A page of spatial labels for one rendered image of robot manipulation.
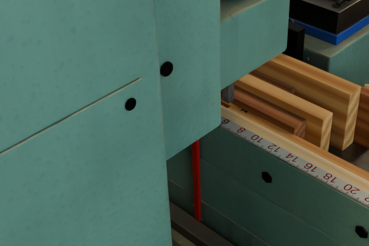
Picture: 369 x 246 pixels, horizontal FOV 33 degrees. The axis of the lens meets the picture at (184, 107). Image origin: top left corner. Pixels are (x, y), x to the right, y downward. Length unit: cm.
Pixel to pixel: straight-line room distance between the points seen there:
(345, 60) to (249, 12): 21
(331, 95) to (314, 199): 13
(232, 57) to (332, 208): 16
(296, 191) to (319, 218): 3
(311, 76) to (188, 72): 21
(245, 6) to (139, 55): 21
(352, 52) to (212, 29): 31
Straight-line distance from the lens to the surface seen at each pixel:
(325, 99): 64
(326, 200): 55
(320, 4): 72
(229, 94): 63
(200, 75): 47
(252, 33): 57
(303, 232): 59
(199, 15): 45
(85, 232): 39
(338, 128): 65
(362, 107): 65
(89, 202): 38
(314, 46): 72
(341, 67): 73
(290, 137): 61
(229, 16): 54
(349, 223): 55
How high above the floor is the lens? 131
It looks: 35 degrees down
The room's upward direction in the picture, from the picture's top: 3 degrees counter-clockwise
